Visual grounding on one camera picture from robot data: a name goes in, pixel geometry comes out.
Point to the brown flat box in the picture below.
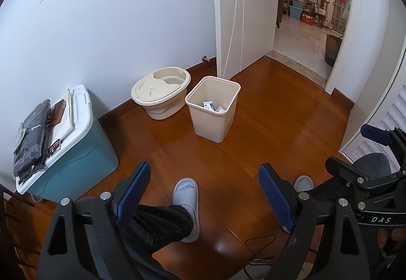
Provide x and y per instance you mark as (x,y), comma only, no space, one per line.
(58,111)

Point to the wooden armchair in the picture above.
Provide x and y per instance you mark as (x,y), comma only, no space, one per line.
(322,8)

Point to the small white green packet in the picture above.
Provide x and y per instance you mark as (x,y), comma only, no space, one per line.
(209,105)

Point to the blue storage tub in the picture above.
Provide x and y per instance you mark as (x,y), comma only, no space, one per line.
(297,9)

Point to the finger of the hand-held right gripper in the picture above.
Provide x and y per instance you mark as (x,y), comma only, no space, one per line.
(376,134)
(341,172)

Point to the beige tub lid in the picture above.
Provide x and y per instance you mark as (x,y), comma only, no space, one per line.
(149,89)

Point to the white louvered closet door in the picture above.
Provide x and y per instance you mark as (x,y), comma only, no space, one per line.
(396,108)

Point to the person's right hand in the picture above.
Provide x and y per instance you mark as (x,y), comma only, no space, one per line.
(388,240)

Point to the dark wooden chair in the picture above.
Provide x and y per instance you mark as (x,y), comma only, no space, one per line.
(12,197)

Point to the white paper piece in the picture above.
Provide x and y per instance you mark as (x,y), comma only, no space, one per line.
(220,109)

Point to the black plastic packet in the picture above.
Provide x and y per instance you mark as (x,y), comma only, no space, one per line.
(33,137)

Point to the pale green packet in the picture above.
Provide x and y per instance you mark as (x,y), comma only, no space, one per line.
(19,137)

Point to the person's left leg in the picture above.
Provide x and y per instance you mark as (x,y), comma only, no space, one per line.
(165,226)

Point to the white room door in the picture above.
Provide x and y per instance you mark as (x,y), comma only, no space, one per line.
(253,13)

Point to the dark woven basket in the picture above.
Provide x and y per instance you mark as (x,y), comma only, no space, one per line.
(333,51)

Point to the beige foot bath tub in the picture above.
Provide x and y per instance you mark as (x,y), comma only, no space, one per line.
(165,107)

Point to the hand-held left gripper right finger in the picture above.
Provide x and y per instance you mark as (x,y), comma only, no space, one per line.
(274,191)

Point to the blue cooler box white lid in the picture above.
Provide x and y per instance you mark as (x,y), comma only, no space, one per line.
(85,156)

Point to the red plastic crate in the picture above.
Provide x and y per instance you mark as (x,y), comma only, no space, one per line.
(307,17)

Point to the glass patio door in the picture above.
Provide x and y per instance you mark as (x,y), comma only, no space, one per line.
(342,4)

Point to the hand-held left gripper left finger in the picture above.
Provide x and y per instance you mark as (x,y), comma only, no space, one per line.
(134,183)

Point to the beige plastic waste bin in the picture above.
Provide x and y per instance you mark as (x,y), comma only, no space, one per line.
(209,127)

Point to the white door frame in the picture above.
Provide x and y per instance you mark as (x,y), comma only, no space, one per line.
(349,45)

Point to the white slipper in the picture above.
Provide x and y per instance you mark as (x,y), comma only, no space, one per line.
(304,184)
(187,200)

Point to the grey mesh cushion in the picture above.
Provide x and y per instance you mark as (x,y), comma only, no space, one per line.
(376,162)

